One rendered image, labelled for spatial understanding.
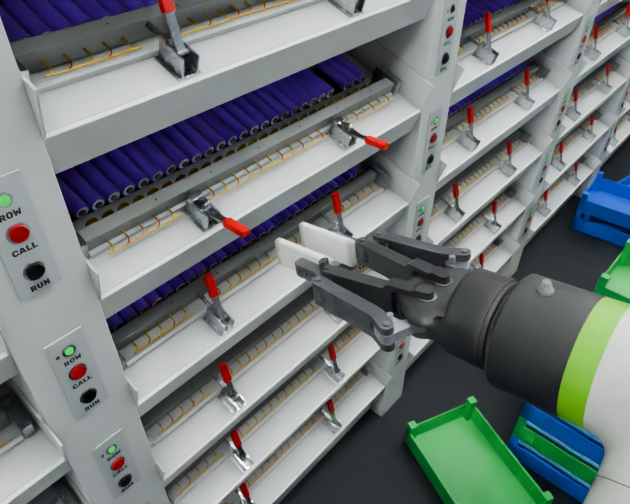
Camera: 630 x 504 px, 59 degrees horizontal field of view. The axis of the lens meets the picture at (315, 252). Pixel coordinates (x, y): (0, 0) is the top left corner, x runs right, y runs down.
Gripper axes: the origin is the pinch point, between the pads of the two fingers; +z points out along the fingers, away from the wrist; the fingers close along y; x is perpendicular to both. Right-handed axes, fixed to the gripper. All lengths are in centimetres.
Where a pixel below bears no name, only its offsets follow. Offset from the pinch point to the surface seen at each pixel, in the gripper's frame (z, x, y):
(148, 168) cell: 25.5, 4.4, -1.7
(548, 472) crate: -8, -94, 57
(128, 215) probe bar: 20.7, 2.4, -8.1
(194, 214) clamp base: 18.8, -0.4, -1.1
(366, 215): 22.5, -19.7, 34.7
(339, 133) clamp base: 18.4, 0.0, 25.5
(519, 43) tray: 18, -2, 84
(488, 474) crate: 3, -95, 49
